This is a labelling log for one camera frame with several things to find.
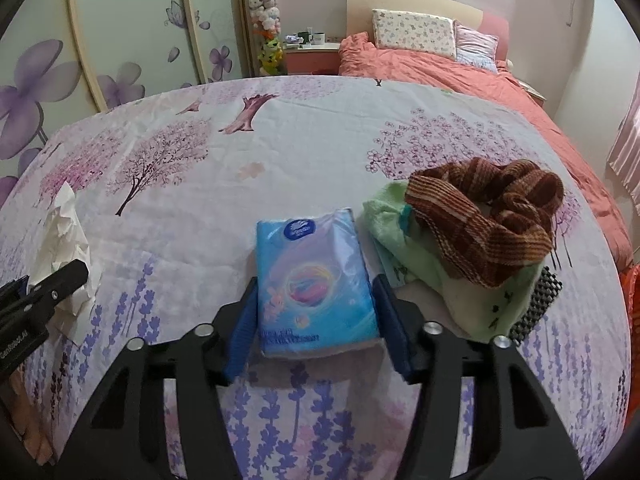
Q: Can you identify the white tissue paper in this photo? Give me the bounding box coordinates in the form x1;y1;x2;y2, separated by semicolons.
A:
29;182;102;347

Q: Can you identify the green sock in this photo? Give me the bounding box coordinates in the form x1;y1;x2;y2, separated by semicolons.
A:
362;181;544;342

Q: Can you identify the blue tissue pack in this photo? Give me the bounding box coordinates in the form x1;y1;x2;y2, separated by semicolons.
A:
256;208;380;359

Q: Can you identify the brown striped cloth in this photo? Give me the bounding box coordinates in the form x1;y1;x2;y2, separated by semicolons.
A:
405;157;564;288

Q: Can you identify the floral purple table sheet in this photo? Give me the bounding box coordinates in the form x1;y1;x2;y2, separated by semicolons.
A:
1;77;630;472

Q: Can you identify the orange laundry basket bin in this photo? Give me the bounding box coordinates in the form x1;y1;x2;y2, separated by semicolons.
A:
620;264;639;359

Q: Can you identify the floral sliding wardrobe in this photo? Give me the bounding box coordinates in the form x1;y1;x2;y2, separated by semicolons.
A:
1;0;246;194

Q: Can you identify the pink curtain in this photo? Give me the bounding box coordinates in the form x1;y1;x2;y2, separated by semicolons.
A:
608;77;640;208

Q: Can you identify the right nightstand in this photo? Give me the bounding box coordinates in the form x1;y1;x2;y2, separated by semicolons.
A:
518;79;546;107

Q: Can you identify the striped pink pillow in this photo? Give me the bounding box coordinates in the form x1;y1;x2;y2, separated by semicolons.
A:
454;21;499;74

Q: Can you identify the pink bed with duvet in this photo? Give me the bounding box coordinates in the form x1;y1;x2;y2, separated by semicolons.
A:
338;32;634;271

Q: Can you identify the plush toy tower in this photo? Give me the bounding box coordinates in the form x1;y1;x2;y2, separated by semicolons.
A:
246;0;285;76

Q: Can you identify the pink left nightstand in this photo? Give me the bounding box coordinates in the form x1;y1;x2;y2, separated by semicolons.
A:
284;42;341;76

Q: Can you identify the floral white pillow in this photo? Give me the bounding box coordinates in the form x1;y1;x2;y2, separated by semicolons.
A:
372;9;457;60

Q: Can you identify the beige pink headboard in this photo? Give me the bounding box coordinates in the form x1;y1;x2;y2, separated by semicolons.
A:
346;0;510;61

